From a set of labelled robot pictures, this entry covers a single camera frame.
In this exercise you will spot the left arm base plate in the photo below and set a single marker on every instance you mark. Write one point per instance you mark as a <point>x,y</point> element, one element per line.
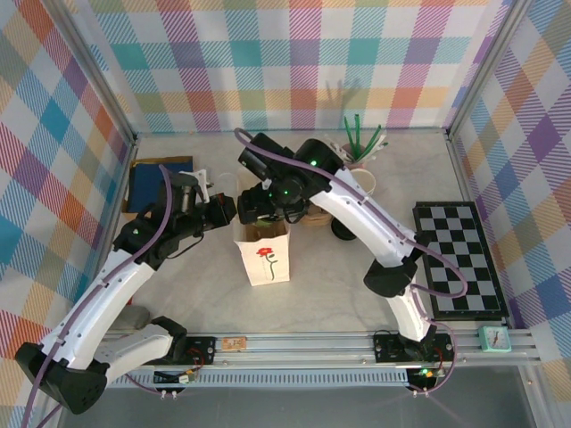
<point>203,350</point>

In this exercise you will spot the orange paper tag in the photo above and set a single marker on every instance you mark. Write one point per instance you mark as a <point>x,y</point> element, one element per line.
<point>234,344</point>

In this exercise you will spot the black cup lid stack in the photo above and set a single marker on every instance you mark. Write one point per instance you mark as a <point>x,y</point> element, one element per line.
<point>341,232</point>

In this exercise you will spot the pink straw holder cup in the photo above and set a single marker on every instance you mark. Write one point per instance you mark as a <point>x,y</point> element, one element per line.
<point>359,165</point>

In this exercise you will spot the aluminium frame rail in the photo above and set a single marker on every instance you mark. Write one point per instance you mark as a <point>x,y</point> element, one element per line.
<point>303,350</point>

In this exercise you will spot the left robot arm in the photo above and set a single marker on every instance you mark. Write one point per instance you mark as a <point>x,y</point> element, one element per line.
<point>62,383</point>

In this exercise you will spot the aluminium frame post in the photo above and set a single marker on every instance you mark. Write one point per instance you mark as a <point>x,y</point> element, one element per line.
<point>490,67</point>
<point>96,67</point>

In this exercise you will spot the green paper coffee cup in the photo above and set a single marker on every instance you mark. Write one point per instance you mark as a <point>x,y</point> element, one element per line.
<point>270,219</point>

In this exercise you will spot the small teal clock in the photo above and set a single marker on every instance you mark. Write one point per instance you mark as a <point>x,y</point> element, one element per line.
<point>494,339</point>

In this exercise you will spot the pulp cup carrier stack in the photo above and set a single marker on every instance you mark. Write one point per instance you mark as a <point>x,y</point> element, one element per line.
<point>316,219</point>

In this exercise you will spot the cardboard napkin tray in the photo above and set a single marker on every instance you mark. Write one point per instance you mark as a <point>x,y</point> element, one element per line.
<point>169,158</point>

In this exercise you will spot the black grey checkerboard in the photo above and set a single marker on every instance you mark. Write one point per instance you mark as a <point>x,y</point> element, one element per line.
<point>464,249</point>

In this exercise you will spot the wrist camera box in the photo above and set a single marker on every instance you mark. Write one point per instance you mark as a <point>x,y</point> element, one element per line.
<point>201,178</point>
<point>267,183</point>

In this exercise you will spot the white flower paper bag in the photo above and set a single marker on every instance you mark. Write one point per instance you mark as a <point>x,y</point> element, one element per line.
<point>267,272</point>

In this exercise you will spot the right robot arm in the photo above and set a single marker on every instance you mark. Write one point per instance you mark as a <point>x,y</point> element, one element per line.
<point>388,278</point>

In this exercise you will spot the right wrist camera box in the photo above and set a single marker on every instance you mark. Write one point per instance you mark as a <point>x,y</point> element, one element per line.
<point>267,183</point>

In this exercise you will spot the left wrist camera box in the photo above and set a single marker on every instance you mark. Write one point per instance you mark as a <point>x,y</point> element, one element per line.
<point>201,178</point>

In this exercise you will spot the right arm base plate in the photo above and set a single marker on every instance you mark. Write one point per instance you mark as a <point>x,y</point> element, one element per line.
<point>386,348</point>

